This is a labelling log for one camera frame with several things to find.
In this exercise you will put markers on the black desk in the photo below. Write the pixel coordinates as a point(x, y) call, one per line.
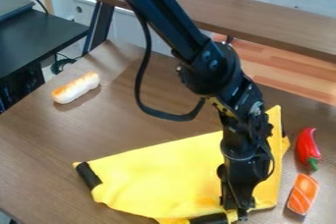
point(35, 38)

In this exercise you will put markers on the orange toy sushi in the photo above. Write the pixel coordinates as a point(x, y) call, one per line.
point(302, 194)

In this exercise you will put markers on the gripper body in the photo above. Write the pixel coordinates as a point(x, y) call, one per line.
point(245, 156)

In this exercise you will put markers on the white toy bread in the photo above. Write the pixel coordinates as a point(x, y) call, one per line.
point(75, 87)

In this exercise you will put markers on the wooden table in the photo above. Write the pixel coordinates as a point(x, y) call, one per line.
point(267, 18)

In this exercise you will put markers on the red toy pepper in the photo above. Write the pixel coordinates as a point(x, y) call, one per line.
point(306, 147)

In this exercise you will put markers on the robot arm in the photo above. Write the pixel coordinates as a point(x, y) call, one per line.
point(175, 28)

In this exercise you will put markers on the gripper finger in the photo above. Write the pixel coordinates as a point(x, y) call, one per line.
point(247, 201)
point(229, 197)

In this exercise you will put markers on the yellow cloth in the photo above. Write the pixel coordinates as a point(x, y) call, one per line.
point(166, 175)

